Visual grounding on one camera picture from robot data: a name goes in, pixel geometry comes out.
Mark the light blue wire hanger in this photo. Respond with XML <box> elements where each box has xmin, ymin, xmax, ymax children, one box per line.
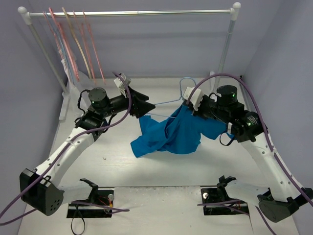
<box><xmin>146</xmin><ymin>77</ymin><xmax>197</xmax><ymax>118</ymax></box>

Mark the blue t shirt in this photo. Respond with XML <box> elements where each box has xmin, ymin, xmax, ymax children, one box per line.
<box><xmin>131</xmin><ymin>105</ymin><xmax>227</xmax><ymax>158</ymax></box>

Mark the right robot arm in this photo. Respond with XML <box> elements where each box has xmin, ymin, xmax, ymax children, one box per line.
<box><xmin>183</xmin><ymin>85</ymin><xmax>313</xmax><ymax>223</ymax></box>

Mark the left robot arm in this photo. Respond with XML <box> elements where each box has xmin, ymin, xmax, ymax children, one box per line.
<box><xmin>20</xmin><ymin>88</ymin><xmax>155</xmax><ymax>216</ymax></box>

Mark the red hanger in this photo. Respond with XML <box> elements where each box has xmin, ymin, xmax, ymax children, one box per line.
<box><xmin>73</xmin><ymin>11</ymin><xmax>106</xmax><ymax>84</ymax></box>

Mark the pink hanger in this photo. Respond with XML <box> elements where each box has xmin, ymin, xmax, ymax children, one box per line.
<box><xmin>48</xmin><ymin>7</ymin><xmax>80</xmax><ymax>82</ymax></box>

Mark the beige hanger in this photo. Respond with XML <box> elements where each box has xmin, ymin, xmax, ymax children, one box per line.
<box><xmin>62</xmin><ymin>7</ymin><xmax>96</xmax><ymax>84</ymax></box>

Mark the blue hanger on rack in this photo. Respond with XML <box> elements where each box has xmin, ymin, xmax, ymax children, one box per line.
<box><xmin>43</xmin><ymin>11</ymin><xmax>74</xmax><ymax>83</ymax></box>

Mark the white mesh garment bag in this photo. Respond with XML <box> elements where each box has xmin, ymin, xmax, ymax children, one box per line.
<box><xmin>59</xmin><ymin>49</ymin><xmax>95</xmax><ymax>101</ymax></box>

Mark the white clothes rack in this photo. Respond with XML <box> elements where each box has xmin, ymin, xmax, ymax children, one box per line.
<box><xmin>17</xmin><ymin>2</ymin><xmax>241</xmax><ymax>96</ymax></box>

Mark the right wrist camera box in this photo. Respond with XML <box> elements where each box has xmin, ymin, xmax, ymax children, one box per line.
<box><xmin>183</xmin><ymin>87</ymin><xmax>204</xmax><ymax>111</ymax></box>

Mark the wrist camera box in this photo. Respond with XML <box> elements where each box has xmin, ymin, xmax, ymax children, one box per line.
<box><xmin>183</xmin><ymin>87</ymin><xmax>204</xmax><ymax>111</ymax></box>
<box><xmin>114</xmin><ymin>73</ymin><xmax>131</xmax><ymax>97</ymax></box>

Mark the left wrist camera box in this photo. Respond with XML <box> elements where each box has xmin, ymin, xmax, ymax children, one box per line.
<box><xmin>114</xmin><ymin>73</ymin><xmax>131</xmax><ymax>97</ymax></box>

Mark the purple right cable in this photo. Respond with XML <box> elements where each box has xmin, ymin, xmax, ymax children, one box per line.
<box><xmin>187</xmin><ymin>73</ymin><xmax>313</xmax><ymax>235</ymax></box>

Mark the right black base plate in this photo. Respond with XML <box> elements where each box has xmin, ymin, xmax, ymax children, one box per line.
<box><xmin>198</xmin><ymin>176</ymin><xmax>249</xmax><ymax>216</ymax></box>

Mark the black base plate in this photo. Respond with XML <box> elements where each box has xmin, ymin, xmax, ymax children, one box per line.
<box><xmin>198</xmin><ymin>176</ymin><xmax>249</xmax><ymax>216</ymax></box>
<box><xmin>67</xmin><ymin>178</ymin><xmax>114</xmax><ymax>218</ymax></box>

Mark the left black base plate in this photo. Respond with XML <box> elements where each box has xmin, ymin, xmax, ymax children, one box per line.
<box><xmin>67</xmin><ymin>178</ymin><xmax>114</xmax><ymax>218</ymax></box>

